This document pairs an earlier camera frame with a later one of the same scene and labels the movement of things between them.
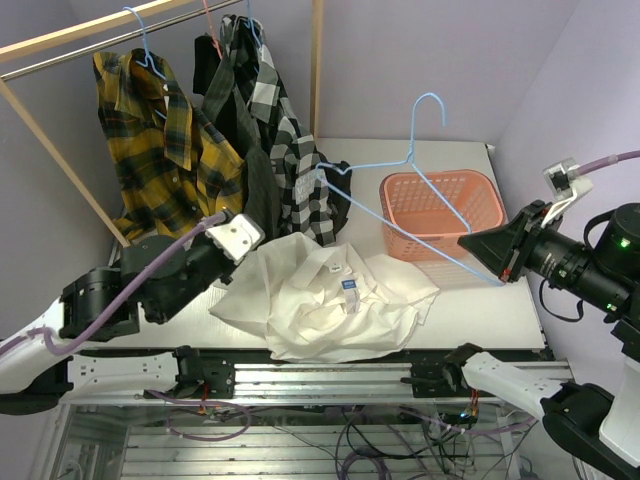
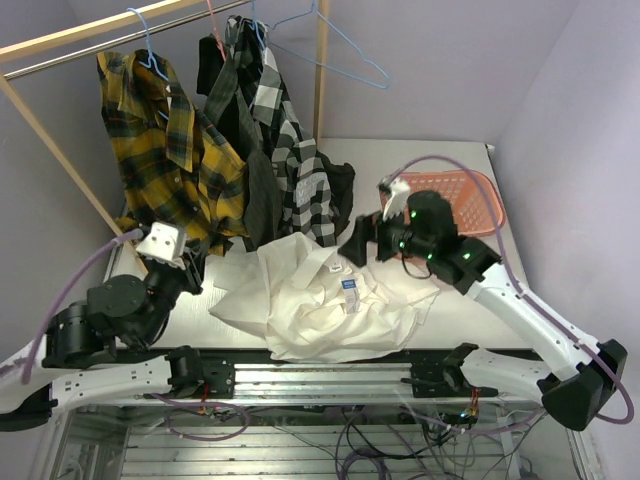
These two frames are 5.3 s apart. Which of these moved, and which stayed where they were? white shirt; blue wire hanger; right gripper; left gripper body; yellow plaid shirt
Moved: right gripper; left gripper body; blue wire hanger
Stayed: white shirt; yellow plaid shirt
